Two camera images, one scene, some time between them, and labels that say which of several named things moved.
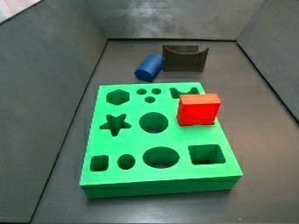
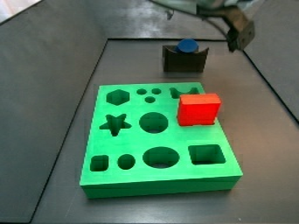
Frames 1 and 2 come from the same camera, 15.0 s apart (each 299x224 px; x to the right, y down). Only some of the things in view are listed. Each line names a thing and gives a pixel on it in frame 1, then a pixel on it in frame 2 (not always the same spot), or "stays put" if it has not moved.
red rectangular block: (198, 108) stays put
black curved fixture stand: (185, 58) stays put
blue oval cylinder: (150, 67) → (187, 45)
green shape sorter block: (139, 154) stays put
